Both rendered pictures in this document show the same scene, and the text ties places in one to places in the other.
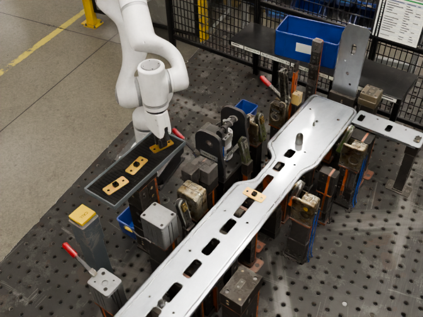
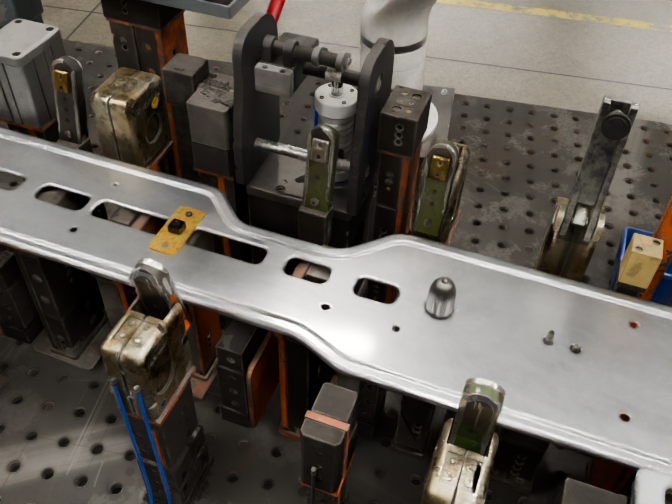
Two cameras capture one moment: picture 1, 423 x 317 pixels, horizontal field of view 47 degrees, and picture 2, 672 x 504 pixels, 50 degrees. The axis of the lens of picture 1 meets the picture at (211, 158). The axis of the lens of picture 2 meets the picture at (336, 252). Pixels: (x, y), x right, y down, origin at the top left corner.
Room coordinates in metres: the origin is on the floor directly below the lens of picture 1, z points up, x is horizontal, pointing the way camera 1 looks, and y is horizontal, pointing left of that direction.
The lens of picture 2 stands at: (1.15, -0.83, 1.64)
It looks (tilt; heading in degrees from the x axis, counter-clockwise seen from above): 46 degrees down; 71
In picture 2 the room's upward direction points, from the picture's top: 3 degrees clockwise
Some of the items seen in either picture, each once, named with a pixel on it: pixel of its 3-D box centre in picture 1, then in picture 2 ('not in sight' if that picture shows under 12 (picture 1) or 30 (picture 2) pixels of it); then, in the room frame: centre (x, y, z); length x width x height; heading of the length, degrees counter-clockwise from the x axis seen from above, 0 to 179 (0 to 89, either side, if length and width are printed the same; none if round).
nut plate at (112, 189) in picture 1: (115, 184); not in sight; (1.09, 0.32, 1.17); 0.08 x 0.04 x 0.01; 133
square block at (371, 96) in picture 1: (364, 122); not in sight; (1.68, -0.70, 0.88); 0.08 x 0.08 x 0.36; 53
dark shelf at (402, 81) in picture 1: (318, 58); not in sight; (2.00, -0.53, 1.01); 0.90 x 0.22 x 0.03; 53
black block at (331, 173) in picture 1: (325, 196); (328, 481); (1.28, -0.45, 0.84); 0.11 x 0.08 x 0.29; 53
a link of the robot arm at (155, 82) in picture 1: (154, 82); not in sight; (1.27, 0.17, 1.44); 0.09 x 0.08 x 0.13; 105
